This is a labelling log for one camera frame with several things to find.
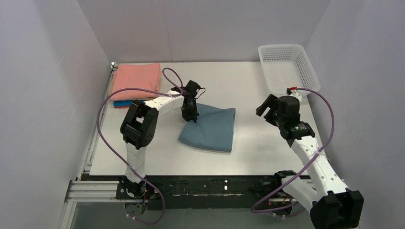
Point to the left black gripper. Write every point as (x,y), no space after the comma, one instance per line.
(189,107)

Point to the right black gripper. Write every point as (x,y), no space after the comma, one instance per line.
(270,109)

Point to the blue-grey t shirt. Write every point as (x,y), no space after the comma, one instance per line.
(213,130)

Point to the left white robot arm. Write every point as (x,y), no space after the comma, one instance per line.
(139,125)

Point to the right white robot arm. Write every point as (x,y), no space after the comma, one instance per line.
(329,201)

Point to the white plastic basket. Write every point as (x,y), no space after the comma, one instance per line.
(285,66)

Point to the pink folded t shirt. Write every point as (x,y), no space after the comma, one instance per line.
(144,76)

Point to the blue folded t shirt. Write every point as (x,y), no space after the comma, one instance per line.
(125,102)

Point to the orange folded t shirt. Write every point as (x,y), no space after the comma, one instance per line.
(121,106)

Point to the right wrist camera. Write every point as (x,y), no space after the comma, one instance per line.
(294,93)

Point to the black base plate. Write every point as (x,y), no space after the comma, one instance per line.
(198,192)

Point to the aluminium frame rail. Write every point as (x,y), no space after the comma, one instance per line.
(258,148)

